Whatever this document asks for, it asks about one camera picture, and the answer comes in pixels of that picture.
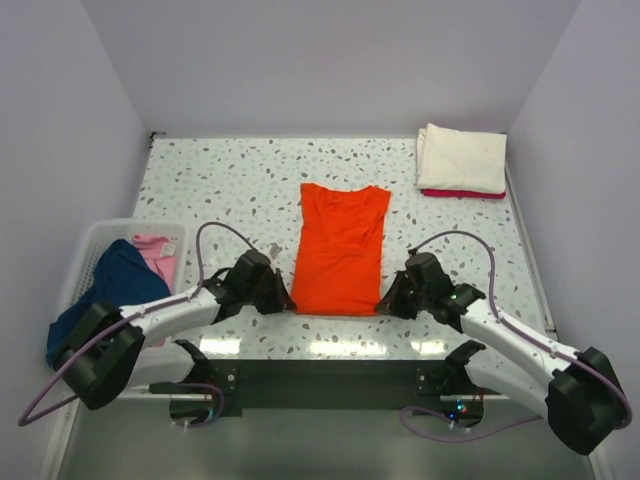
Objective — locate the white plastic laundry basket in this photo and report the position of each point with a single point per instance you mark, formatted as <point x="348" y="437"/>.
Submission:
<point x="102" y="234"/>

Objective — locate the folded pink t-shirt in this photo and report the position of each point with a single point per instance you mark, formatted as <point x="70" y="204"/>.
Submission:
<point x="470" y="193"/>

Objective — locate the navy blue t-shirt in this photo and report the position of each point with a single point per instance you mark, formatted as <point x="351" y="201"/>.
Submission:
<point x="121" y="277"/>

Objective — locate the orange t-shirt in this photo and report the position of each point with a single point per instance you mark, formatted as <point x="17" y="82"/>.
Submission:
<point x="338" y="264"/>

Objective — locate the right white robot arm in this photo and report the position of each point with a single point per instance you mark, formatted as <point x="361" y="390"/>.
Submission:
<point x="576" y="392"/>

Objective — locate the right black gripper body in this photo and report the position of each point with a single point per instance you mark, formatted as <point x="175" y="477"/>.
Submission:
<point x="405" y="300"/>

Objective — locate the light pink t-shirt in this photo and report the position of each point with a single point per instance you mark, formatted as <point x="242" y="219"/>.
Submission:
<point x="159" y="255"/>

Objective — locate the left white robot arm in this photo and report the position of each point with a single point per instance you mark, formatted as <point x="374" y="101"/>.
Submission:
<point x="101" y="356"/>

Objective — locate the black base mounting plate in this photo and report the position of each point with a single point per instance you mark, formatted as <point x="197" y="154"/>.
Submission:
<point x="231" y="388"/>

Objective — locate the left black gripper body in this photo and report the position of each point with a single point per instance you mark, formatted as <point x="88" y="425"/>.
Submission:
<point x="266" y="296"/>

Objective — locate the folded cream t-shirt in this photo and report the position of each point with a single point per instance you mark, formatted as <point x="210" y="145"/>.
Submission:
<point x="455" y="162"/>

